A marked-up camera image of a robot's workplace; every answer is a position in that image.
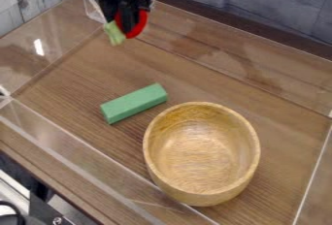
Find red felt fruit green leaf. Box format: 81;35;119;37
103;10;147;46

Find green rectangular block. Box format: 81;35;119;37
101;83;168;124

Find wooden bowl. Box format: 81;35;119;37
143;102;261;207

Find clear acrylic enclosure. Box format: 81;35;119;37
0;0;332;225

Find black metal bracket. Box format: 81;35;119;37
26;194;74;225

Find black cable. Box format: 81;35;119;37
0;199;27;225

